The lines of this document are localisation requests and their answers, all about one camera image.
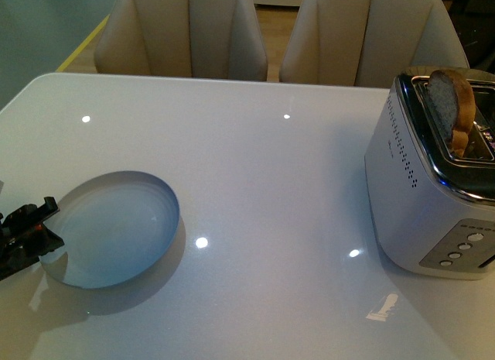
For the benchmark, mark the dark washing machine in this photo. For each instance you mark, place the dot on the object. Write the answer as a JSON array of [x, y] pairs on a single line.
[[474, 24]]

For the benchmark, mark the grey round plate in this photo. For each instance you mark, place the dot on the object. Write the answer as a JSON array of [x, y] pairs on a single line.
[[114, 227]]

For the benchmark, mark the beige right chair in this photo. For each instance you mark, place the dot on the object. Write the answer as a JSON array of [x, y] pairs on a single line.
[[367, 43]]

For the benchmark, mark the silver two-slot toaster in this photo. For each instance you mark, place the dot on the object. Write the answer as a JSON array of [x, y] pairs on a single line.
[[433, 211]]

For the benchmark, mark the torn tape on table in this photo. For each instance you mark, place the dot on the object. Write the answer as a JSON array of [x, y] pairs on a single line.
[[384, 308]]

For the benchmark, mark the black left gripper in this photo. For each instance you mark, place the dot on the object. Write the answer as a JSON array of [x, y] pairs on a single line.
[[23, 241]]

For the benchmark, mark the beige left chair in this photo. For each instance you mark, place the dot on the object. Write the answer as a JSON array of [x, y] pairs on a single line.
[[218, 39]]

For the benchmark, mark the beige chair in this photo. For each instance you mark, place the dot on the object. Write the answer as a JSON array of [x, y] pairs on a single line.
[[218, 39], [367, 43]]

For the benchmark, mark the brown bread slice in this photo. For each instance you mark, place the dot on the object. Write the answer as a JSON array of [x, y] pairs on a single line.
[[454, 107]]

